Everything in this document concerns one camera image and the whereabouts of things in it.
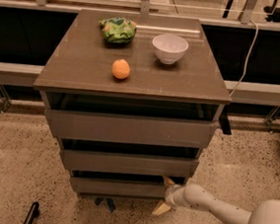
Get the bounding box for white cable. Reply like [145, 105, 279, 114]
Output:
[228, 17, 260, 99]

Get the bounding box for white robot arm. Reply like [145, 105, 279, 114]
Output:
[152, 177, 280, 224]

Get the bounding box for grey bottom drawer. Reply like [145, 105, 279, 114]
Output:
[70, 177, 166, 199]

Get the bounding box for orange fruit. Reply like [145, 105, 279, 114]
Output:
[111, 59, 130, 80]

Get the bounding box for metal railing frame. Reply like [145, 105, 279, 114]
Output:
[0, 0, 280, 107]

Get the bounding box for grey middle drawer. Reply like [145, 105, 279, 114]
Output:
[60, 149, 198, 178]

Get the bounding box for grey drawer cabinet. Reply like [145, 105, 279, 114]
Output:
[23, 3, 240, 211]

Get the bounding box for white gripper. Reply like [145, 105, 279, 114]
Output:
[152, 176, 185, 216]

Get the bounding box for white bowl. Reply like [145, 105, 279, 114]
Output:
[152, 34, 189, 64]

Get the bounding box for black object on floor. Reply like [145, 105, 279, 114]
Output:
[24, 202, 39, 224]

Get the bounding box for grey top drawer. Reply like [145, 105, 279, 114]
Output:
[45, 110, 218, 149]

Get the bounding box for grey drawer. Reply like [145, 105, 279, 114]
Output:
[60, 149, 198, 178]
[45, 110, 218, 149]
[70, 177, 166, 199]

